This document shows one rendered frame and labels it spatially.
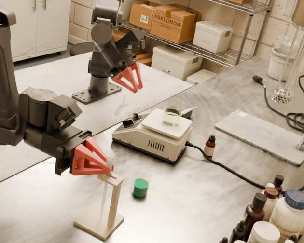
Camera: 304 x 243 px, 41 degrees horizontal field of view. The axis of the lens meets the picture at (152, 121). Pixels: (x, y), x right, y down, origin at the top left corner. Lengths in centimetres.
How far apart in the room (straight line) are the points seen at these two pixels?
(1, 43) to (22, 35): 301
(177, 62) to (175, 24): 32
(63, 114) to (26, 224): 25
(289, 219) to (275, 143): 50
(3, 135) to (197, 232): 47
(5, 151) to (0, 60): 33
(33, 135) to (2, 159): 22
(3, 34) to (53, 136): 22
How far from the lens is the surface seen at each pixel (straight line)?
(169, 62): 345
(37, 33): 396
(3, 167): 105
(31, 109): 84
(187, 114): 137
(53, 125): 83
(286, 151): 135
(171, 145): 110
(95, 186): 100
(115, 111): 134
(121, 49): 118
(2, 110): 87
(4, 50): 84
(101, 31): 112
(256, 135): 138
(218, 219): 99
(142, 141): 112
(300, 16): 125
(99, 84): 139
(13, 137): 88
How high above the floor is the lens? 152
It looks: 28 degrees down
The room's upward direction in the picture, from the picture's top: 12 degrees clockwise
